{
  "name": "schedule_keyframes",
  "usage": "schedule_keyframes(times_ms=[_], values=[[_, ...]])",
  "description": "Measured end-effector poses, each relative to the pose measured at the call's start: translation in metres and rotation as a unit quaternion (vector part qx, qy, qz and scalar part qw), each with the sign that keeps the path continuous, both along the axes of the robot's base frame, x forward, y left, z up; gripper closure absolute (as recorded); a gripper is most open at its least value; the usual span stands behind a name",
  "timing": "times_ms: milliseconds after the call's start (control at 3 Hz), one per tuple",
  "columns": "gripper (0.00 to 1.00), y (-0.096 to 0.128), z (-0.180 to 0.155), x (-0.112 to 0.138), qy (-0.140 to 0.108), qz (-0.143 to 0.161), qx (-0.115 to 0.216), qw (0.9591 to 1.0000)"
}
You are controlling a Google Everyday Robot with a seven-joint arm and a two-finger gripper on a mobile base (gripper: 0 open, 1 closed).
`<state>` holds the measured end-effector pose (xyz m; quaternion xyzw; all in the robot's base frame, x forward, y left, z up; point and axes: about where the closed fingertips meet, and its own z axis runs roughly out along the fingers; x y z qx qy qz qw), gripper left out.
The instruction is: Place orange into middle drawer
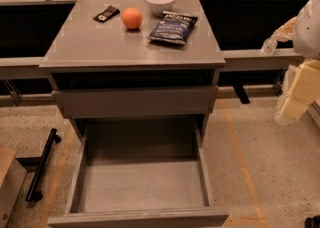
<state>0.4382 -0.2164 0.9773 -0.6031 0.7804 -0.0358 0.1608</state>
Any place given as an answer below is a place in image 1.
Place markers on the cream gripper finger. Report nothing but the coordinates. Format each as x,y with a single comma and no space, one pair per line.
301,87

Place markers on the orange fruit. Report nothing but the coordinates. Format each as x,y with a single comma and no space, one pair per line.
131,18

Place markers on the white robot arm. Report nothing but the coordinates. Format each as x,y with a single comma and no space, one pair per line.
303,30

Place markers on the closed grey top drawer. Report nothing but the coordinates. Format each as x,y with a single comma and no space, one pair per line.
135,102

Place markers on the grey drawer cabinet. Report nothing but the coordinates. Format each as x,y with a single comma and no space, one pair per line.
88,55

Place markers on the open grey middle drawer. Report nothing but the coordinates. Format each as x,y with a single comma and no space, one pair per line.
143,174

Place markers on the clear sanitizer bottle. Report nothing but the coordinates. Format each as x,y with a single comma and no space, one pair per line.
269,46

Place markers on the white bowl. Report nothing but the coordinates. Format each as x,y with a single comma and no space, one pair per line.
157,7

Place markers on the black snack bar wrapper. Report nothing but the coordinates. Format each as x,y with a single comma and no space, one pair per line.
107,14

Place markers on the wooden box at left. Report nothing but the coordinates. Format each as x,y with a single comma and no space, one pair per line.
12,175

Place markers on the grey metal shelf rail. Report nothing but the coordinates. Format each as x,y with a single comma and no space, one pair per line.
236,60

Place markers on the black metal handle bar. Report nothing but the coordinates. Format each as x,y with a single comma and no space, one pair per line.
34,194

